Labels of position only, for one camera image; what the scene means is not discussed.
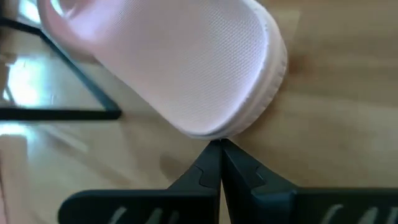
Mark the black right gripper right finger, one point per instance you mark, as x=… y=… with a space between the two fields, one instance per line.
x=280 y=208

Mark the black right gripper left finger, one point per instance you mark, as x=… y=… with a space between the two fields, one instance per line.
x=155 y=208

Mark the pink rubber slide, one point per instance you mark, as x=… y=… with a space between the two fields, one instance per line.
x=186 y=62

